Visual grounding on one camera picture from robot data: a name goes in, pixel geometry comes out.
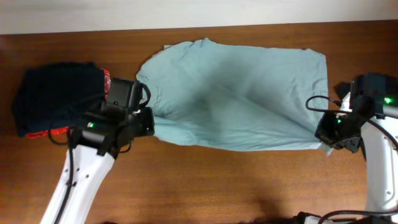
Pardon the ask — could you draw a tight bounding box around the light blue t-shirt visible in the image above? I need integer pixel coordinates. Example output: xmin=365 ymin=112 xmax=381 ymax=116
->
xmin=136 ymin=39 xmax=328 ymax=152

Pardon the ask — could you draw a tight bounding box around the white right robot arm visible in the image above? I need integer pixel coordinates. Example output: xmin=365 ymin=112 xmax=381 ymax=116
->
xmin=294 ymin=73 xmax=397 ymax=224

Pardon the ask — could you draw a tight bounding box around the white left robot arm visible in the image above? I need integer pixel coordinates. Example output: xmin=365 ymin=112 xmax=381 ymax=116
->
xmin=41 ymin=107 xmax=155 ymax=223

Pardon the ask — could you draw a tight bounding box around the black garment at right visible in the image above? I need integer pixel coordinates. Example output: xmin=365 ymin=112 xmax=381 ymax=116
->
xmin=333 ymin=82 xmax=351 ymax=100

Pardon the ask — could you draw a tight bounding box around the folded red shirt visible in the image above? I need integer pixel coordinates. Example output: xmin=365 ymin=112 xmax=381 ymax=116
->
xmin=25 ymin=68 xmax=111 ymax=139

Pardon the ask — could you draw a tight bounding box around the folded navy blue shirt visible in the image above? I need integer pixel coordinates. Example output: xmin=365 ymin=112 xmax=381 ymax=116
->
xmin=11 ymin=62 xmax=109 ymax=138

